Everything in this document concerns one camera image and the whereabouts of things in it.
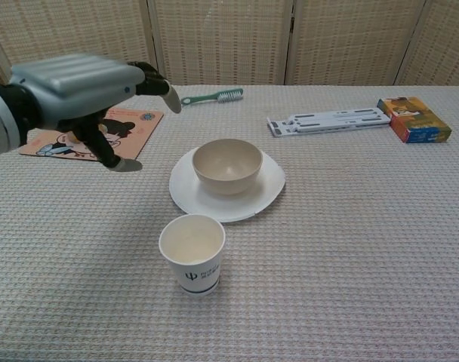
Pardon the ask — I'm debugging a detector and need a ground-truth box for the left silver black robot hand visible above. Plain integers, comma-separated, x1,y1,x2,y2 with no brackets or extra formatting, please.
8,54,183,173

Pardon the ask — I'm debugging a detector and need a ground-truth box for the beige bowl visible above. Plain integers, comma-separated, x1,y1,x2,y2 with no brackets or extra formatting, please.
193,138,263,196

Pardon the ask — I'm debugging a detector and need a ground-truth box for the white paper cup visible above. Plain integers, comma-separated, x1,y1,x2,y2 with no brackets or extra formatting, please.
159,213,226,296

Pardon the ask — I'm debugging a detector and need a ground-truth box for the large white plate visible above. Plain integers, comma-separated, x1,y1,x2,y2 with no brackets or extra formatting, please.
168,146,287,223

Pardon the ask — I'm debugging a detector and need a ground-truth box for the pink cartoon mouse pad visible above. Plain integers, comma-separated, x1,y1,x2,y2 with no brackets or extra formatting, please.
17,107,165,164

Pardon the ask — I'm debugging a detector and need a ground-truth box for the green cleaning brush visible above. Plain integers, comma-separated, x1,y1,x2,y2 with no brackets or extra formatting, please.
180,87,245,106

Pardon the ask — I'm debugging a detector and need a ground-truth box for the beige folding screen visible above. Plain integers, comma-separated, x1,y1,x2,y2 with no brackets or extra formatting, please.
0,0,459,87

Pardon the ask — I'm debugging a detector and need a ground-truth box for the white folding laptop stand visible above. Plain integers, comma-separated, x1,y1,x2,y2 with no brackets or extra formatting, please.
266,106,392,139

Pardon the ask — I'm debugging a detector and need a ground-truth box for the pale woven tablecloth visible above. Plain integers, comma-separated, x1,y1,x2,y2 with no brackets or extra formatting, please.
0,84,459,362

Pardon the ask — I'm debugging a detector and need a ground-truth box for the colourful cardboard box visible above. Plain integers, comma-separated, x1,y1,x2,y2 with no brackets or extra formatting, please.
376,97,453,145

